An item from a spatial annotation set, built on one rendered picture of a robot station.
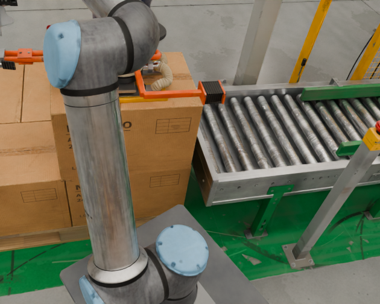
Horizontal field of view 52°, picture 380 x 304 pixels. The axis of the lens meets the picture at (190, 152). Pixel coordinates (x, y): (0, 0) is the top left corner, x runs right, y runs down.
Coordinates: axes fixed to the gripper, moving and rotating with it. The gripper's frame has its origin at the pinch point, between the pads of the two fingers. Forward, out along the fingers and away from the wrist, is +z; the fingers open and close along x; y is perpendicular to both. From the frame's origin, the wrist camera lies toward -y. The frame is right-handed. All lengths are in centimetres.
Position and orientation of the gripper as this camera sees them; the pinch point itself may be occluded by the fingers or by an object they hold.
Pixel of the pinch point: (0, 25)
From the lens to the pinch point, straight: 153.9
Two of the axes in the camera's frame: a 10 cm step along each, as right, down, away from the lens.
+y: 9.6, -0.9, 2.5
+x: -2.4, -7.3, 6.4
